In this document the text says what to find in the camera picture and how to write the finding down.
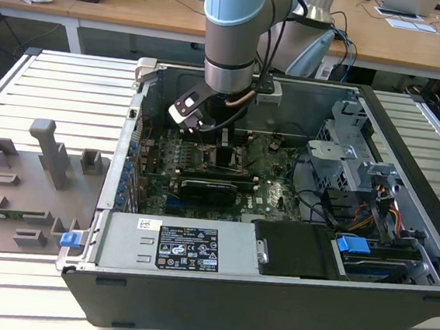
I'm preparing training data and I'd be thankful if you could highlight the CPU socket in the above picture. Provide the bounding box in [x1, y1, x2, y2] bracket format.
[199, 143, 252, 176]

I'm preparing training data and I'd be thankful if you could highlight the blue expansion slot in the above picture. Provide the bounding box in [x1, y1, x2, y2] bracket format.
[164, 202, 201, 217]

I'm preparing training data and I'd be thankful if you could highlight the black graphics card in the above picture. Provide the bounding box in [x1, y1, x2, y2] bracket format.
[178, 176, 239, 210]

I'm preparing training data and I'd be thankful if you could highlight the green motherboard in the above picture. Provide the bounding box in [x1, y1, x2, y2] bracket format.
[131, 120, 313, 231]

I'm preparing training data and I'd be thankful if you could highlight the small white box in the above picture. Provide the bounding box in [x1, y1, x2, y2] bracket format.
[314, 61, 334, 82]

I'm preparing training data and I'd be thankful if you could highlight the silver metal drive cage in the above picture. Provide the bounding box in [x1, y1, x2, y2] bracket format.
[302, 97, 410, 199]

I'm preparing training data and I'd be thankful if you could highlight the light wooden desk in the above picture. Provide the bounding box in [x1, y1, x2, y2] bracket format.
[0, 0, 440, 84]

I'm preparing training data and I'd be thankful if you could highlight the black plastic shroud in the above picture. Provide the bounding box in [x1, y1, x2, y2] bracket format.
[250, 218, 349, 283]

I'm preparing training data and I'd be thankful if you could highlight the silver power supply with label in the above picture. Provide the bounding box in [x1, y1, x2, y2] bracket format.
[95, 210, 268, 283]

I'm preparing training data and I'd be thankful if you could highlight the hard disk in blue carrier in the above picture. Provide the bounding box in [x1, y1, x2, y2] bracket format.
[331, 233, 426, 289]

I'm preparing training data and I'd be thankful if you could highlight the blue case latch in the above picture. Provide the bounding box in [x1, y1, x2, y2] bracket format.
[58, 230, 81, 249]

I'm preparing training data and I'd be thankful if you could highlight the black open PC case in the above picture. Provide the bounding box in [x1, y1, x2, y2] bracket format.
[50, 50, 440, 330]

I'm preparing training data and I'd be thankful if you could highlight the grey parts rack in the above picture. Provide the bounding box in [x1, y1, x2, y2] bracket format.
[0, 114, 116, 266]

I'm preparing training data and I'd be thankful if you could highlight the silver laptop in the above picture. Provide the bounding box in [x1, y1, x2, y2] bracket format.
[374, 0, 439, 19]

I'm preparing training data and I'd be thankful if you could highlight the green RAM stick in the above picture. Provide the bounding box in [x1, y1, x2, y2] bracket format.
[0, 210, 44, 224]

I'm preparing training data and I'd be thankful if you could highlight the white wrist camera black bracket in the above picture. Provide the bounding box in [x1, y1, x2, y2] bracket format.
[166, 80, 210, 135]

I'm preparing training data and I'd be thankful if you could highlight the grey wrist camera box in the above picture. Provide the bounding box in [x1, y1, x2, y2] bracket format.
[255, 78, 284, 109]

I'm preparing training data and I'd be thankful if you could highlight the grey case release handle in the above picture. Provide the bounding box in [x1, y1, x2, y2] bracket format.
[133, 55, 161, 85]

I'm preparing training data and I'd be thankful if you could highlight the blue cable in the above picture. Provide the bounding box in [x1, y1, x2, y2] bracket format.
[329, 27, 361, 84]

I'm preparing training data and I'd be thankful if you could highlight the yellow red wire bundle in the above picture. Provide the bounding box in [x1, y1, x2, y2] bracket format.
[353, 201, 402, 236]

